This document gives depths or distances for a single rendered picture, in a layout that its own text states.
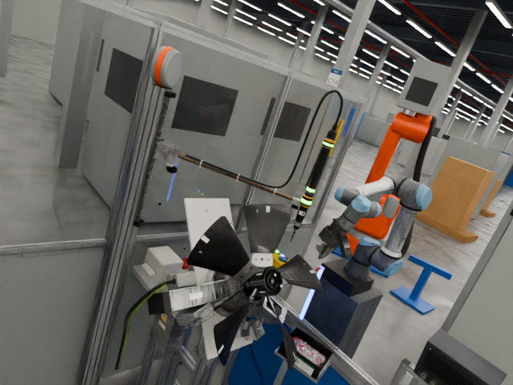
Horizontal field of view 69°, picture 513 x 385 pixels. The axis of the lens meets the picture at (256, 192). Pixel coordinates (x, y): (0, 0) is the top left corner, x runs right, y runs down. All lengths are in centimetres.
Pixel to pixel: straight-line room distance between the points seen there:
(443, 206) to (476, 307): 652
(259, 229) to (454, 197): 806
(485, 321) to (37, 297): 281
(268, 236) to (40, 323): 117
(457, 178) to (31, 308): 868
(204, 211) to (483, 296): 216
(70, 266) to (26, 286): 19
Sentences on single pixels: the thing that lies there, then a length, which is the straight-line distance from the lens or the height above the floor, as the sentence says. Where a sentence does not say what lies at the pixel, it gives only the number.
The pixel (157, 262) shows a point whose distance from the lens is 198.
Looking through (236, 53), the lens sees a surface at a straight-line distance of 199.
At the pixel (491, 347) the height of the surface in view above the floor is 74.
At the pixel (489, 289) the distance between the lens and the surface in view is 317.
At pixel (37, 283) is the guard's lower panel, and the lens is 200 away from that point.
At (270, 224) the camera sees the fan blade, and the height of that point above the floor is 137.
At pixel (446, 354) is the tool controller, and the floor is 123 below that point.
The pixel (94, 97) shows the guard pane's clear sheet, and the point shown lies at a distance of 170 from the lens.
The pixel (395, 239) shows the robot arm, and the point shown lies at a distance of 214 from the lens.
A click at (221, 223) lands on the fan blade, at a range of 145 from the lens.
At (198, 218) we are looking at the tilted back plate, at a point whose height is 129.
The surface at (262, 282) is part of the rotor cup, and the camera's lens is 154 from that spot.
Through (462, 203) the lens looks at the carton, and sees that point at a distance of 947.
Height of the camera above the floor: 197
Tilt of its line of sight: 17 degrees down
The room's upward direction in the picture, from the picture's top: 19 degrees clockwise
